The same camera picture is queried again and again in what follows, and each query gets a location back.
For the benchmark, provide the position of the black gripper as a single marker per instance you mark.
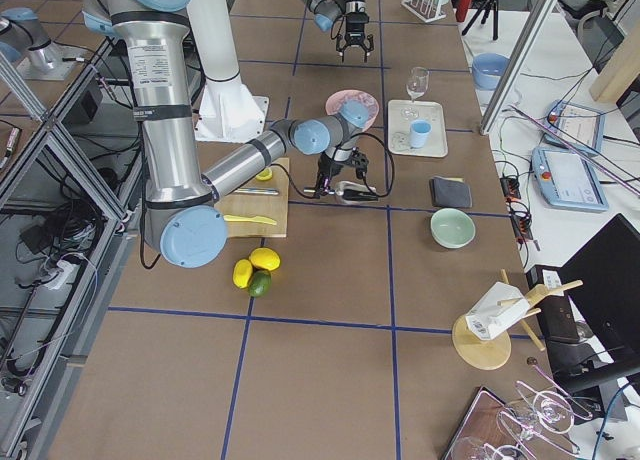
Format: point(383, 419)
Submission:
point(327, 168)
point(354, 25)

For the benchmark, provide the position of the silver metal ice scoop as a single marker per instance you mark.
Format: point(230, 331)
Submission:
point(346, 192)

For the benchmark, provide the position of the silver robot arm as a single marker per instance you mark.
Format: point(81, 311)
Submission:
point(328, 15)
point(188, 176)

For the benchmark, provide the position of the pink bowl with ice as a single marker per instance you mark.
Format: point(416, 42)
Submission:
point(335, 101)

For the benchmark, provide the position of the light blue cup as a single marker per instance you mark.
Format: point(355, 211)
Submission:
point(419, 132)

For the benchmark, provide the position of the wooden cup stand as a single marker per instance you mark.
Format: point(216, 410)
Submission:
point(493, 354)

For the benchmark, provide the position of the half lemon slice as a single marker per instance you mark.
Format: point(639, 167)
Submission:
point(264, 175)

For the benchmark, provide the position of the clear wine glass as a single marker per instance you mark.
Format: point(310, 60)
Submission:
point(416, 87)

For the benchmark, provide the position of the wooden cutting board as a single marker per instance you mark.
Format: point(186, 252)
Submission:
point(275, 207)

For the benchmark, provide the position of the yellow plastic knife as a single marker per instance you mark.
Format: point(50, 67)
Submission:
point(253, 219)

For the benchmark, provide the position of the cream serving tray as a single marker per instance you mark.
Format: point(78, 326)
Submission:
point(398, 129)

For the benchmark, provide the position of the yellow lemon upper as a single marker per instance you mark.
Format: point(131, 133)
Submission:
point(265, 258)

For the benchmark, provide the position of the yellow lemon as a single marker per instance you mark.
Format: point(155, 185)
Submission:
point(242, 273)
point(265, 258)

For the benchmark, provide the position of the dark grey folded cloth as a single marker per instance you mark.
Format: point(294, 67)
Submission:
point(446, 192)

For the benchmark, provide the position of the yellow lemon left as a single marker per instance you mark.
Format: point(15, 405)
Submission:
point(242, 273)

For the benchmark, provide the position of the blue bowl on desk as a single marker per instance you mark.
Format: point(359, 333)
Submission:
point(487, 70)

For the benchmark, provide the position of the green lime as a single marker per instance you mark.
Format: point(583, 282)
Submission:
point(260, 283)

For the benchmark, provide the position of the mint green bowl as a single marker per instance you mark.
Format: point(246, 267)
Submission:
point(452, 228)

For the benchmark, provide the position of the black tripod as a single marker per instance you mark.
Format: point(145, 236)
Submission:
point(487, 8)

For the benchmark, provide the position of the far teach pendant tablet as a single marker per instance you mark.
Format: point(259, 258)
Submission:
point(581, 126)

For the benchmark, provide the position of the teach pendant tablet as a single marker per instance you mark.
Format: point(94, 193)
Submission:
point(566, 181)
point(581, 126)

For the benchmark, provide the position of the white carton on stand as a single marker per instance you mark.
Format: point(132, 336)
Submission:
point(497, 310)

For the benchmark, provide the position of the near teach pendant tablet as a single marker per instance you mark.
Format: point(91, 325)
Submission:
point(566, 181)

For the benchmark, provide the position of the black monitor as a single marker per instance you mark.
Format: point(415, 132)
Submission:
point(608, 300)

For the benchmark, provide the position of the upturned wine glasses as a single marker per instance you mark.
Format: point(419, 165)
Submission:
point(535, 425)

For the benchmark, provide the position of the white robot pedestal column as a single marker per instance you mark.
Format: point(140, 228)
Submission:
point(228, 112)

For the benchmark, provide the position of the aluminium frame post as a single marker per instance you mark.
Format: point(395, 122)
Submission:
point(523, 45)

